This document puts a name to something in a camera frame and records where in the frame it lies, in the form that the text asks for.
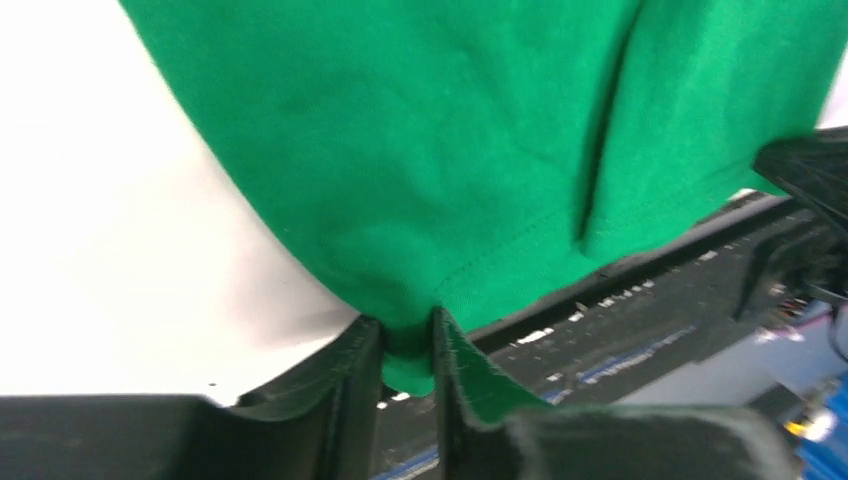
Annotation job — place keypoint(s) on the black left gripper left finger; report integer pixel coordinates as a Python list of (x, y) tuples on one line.
[(315, 421)]

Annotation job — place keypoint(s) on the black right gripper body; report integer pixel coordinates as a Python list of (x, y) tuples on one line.
[(809, 260)]

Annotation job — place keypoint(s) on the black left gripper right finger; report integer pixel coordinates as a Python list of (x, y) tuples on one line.
[(491, 427)]

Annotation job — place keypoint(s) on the green t-shirt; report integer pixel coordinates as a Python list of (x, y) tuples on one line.
[(479, 155)]

